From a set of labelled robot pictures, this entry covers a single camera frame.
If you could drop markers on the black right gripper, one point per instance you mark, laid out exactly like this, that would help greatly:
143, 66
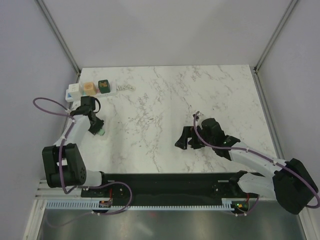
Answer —
188, 131

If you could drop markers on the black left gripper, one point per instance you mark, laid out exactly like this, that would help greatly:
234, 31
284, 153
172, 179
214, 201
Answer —
100, 124

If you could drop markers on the green plug adapter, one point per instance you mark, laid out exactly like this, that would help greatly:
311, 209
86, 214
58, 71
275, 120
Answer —
101, 132

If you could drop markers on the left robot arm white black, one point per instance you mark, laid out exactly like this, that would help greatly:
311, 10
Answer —
63, 164

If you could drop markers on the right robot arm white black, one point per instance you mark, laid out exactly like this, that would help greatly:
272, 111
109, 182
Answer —
288, 182

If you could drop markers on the orange cube plug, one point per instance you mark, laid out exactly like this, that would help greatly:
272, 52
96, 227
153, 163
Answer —
89, 89

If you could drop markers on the dark green cube plug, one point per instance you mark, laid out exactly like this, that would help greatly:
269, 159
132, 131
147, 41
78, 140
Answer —
104, 86

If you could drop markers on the white cube plug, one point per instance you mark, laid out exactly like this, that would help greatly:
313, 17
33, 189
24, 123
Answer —
75, 90

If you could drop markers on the long white power strip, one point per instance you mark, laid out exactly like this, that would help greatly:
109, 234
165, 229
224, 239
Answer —
70, 99

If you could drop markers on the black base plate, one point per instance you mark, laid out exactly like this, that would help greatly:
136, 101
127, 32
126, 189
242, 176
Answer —
168, 188

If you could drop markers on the aluminium rail profile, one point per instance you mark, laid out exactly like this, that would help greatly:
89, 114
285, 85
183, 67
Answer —
45, 192

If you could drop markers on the white slotted cable duct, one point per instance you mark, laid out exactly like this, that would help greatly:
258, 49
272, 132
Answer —
100, 205

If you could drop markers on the left aluminium frame post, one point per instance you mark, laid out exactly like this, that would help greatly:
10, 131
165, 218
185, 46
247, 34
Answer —
58, 35

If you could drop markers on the aluminium frame post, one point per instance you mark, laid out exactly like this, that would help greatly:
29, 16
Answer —
58, 35
276, 33

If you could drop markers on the right aluminium frame post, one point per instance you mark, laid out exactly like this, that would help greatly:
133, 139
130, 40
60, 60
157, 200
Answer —
276, 33

